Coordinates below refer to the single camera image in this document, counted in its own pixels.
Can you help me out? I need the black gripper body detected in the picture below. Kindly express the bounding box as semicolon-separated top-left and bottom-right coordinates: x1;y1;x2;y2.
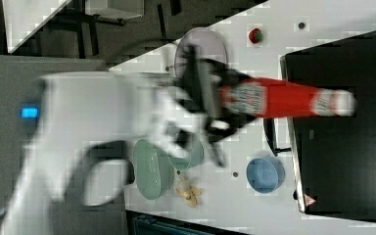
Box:
176;44;256;167

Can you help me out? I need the red ketchup bottle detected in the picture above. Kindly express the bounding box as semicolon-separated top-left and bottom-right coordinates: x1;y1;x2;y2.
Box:
219;77;356;118

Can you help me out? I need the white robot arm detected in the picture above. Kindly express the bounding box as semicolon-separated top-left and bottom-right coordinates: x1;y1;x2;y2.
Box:
0;45;249;235

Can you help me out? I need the black toaster oven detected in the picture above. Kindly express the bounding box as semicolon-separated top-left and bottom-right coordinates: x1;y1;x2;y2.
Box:
280;30;376;222

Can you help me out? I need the grey round plate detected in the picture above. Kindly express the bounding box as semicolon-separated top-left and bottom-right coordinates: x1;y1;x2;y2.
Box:
174;27;227;78

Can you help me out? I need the green metal mug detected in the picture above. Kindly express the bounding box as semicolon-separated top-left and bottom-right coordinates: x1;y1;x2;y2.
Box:
168;138;204;170

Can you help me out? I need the red strawberry toy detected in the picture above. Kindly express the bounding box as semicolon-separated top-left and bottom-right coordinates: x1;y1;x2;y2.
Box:
249;28;262;44

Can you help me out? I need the blue bowl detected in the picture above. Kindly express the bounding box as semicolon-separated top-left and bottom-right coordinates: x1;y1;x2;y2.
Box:
246;157;285;194

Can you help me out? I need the peeled banana toy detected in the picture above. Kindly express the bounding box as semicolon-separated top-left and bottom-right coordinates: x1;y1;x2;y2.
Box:
174;176;202;208

